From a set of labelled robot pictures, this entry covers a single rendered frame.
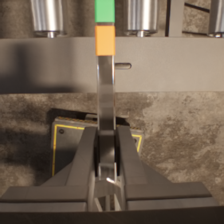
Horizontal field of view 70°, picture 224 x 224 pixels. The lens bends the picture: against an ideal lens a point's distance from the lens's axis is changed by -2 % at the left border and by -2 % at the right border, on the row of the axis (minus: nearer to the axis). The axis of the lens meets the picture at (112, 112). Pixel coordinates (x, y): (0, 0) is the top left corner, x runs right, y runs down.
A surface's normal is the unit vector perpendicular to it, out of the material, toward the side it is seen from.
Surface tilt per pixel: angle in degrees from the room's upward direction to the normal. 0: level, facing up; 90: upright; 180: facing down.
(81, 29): 0
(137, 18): 25
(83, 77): 0
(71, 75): 0
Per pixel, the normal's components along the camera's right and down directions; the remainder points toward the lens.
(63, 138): 0.03, 0.29
